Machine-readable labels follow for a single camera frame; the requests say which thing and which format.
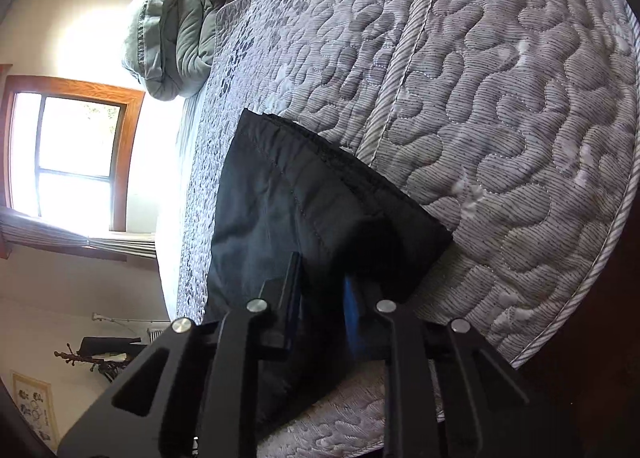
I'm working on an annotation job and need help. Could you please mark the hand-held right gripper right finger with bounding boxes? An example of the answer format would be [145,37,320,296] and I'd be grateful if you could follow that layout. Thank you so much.
[344,275,581,458]

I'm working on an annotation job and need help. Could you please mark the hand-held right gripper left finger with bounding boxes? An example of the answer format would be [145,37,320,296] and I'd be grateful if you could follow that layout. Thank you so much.
[59,252,303,458]

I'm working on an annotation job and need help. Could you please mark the dark grey jacket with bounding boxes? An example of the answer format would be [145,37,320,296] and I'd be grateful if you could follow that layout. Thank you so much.
[202,108,453,439]

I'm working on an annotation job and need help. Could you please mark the white metal rod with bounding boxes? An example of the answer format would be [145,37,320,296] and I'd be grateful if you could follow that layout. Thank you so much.
[91,312,171,328]

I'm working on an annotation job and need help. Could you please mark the wooden coat rack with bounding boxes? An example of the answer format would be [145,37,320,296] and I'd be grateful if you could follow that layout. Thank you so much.
[54,335,151,384]

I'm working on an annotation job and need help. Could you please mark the striped grey curtain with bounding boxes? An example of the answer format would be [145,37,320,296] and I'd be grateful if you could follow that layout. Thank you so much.
[0,205,157,261]

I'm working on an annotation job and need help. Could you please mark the grey quilted mattress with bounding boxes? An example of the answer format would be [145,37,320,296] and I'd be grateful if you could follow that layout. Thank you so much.
[157,0,640,458]

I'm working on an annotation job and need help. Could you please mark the wooden-framed window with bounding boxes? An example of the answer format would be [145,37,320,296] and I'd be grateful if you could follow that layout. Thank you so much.
[0,63,146,259]

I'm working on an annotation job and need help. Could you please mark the grey-green comforter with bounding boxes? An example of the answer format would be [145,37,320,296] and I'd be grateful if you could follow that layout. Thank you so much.
[121,0,226,100]

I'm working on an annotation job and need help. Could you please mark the framed wall picture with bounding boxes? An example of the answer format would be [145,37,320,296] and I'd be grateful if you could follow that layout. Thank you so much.
[10,370,61,449]

